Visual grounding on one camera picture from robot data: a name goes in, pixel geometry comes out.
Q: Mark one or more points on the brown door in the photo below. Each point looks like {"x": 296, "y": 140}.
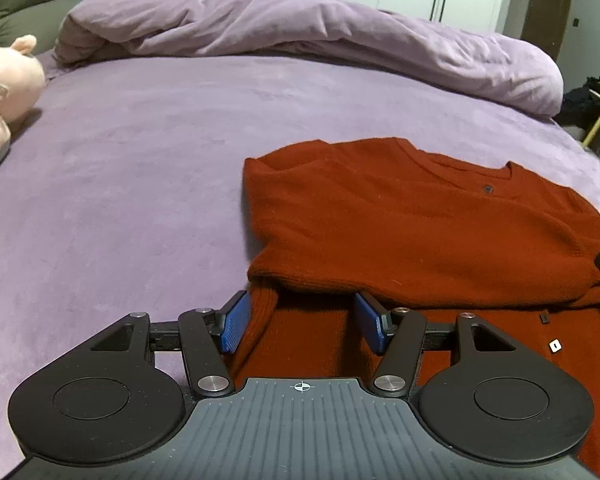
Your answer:
{"x": 547, "y": 5}

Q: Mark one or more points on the purple bed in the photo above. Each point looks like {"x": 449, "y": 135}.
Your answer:
{"x": 130, "y": 175}

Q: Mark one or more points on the dark cloth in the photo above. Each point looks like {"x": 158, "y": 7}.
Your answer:
{"x": 582, "y": 102}

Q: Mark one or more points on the red knit sweater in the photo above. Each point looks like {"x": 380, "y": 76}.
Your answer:
{"x": 405, "y": 230}

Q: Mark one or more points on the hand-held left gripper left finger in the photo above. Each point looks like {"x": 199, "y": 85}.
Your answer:
{"x": 236, "y": 322}

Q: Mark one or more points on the pink plush toy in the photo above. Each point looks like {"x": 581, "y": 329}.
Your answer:
{"x": 5, "y": 90}

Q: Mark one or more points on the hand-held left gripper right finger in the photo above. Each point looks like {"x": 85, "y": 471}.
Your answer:
{"x": 367, "y": 321}

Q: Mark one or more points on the purple duvet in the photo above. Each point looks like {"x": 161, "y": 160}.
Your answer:
{"x": 290, "y": 25}

